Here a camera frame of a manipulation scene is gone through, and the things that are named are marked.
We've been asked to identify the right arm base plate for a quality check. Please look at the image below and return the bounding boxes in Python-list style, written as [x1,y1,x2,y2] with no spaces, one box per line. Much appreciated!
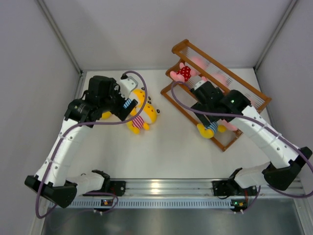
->
[212,180,257,197]

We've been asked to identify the pink toy red dots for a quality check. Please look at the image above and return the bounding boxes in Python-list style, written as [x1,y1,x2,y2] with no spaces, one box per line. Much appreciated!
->
[223,120,238,131]
[211,73,229,87]

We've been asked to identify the pink toy top-left middle shelf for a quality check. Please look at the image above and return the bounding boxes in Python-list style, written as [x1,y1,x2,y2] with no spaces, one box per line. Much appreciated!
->
[170,56,207,82]

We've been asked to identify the perforated cable tray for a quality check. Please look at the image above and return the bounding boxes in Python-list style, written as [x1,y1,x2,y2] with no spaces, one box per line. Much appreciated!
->
[48,198,235,209]

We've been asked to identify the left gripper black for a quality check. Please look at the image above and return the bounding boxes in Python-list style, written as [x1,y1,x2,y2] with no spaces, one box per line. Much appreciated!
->
[99,78,136,121]

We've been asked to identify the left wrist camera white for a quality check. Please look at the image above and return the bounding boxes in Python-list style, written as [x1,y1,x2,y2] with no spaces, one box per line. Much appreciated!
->
[118,75,138,98]

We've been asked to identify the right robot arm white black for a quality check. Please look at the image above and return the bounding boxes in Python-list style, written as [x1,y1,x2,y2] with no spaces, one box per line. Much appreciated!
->
[191,80,312,194]

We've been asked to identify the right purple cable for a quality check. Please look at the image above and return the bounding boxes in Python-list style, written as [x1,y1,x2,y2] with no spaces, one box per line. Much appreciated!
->
[171,80,313,198]

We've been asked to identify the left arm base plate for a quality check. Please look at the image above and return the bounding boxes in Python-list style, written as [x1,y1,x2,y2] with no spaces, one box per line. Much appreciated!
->
[83,180,126,196]

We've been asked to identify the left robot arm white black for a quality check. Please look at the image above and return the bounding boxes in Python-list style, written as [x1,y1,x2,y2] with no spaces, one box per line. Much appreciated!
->
[24,75,138,208]

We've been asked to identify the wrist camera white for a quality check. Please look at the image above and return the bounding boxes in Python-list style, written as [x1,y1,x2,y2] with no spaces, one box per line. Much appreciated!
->
[194,80,205,90]
[118,75,138,98]

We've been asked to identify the yellow toy blue stripes shelf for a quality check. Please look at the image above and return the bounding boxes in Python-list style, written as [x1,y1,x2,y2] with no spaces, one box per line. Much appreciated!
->
[197,122,226,139]

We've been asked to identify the wooden three-tier shelf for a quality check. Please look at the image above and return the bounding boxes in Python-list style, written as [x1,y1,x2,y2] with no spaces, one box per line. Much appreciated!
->
[160,39,272,152]

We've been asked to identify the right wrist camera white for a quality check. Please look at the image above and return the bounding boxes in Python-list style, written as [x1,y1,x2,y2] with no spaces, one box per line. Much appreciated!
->
[194,80,205,90]

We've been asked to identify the yellow toy red stripes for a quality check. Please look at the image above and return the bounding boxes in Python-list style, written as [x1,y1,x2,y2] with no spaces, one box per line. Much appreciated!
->
[101,111,112,120]
[126,101,160,134]

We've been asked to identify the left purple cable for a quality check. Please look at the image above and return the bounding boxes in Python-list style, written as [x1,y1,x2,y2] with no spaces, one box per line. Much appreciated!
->
[36,70,148,218]

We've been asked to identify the purple cable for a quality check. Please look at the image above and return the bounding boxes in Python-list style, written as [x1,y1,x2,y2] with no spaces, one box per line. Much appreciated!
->
[36,70,148,218]
[171,80,313,198]

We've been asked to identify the aluminium mounting rail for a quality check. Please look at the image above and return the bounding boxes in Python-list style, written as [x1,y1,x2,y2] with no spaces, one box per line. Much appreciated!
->
[39,178,306,196]

